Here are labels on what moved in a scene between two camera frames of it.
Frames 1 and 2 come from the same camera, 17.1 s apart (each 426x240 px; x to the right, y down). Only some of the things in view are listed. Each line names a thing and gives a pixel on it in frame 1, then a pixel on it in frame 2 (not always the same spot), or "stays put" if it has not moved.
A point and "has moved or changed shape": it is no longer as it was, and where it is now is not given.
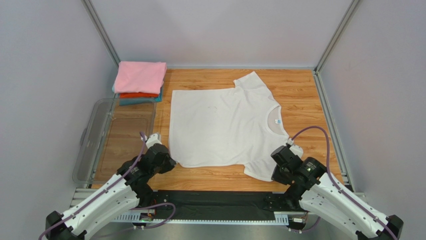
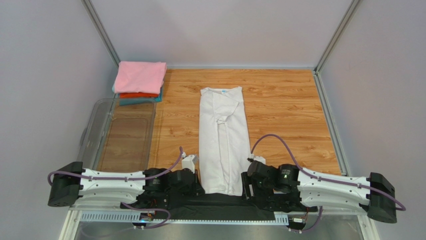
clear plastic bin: [112, 133] stays put
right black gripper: [281, 155] -> [248, 183]
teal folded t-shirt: [133, 101] stays put
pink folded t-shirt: [144, 77] stays put
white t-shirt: [239, 125] has moved or changed shape
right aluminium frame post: [353, 7] stays put
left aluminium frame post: [102, 31] stays put
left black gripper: [170, 164] -> [196, 187]
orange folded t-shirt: [137, 95] stays put
